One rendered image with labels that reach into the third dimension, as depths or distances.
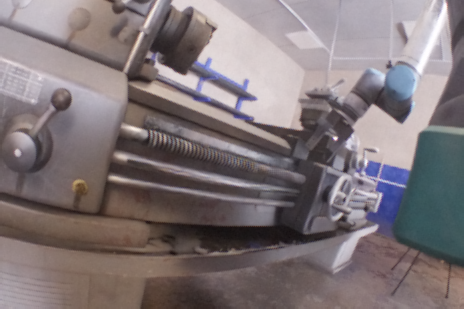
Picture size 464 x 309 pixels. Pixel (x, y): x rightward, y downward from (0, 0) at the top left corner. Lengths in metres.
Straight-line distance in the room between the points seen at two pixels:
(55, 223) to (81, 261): 0.14
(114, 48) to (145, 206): 0.43
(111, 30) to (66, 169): 0.32
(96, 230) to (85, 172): 0.23
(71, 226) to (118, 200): 0.15
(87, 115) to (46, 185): 0.15
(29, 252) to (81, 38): 0.46
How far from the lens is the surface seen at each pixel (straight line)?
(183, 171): 0.59
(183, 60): 0.83
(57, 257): 0.52
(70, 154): 0.44
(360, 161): 1.09
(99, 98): 0.42
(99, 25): 0.58
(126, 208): 0.68
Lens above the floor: 0.76
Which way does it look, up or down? 3 degrees up
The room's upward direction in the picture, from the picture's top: 18 degrees clockwise
